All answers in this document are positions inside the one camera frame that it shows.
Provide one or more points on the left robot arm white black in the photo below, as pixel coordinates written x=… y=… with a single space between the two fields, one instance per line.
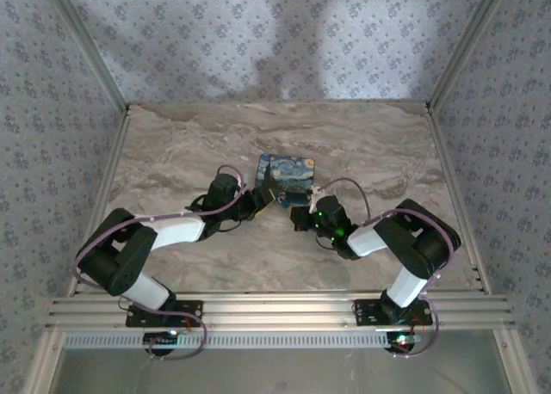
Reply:
x=176 y=232

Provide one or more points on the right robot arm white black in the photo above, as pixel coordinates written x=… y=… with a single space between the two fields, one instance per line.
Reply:
x=409 y=243

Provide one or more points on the starry night print tray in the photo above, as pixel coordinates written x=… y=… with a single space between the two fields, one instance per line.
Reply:
x=292 y=174

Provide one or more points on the right controller board green light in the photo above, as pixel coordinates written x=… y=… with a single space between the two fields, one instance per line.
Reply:
x=402 y=340

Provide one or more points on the controller board green light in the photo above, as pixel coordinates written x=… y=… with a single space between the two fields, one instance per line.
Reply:
x=402 y=340
x=161 y=338

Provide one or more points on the left controller board green light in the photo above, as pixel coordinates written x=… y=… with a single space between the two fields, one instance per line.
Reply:
x=161 y=338

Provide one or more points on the aluminium mounting rail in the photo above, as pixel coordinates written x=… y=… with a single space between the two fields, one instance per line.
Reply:
x=275 y=308

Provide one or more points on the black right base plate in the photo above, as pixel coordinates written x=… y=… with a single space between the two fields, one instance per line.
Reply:
x=370 y=311

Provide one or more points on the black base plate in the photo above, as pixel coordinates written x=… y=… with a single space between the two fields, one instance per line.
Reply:
x=370 y=311
x=189 y=310

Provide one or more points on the aluminium side frame rail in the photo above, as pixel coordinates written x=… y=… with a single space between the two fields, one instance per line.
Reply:
x=450 y=174
x=109 y=174

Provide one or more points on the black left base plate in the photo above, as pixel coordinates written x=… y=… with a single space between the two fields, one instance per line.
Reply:
x=189 y=310

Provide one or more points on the aluminium frame post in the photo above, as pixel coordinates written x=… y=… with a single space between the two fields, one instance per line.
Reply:
x=469 y=45
x=86 y=45

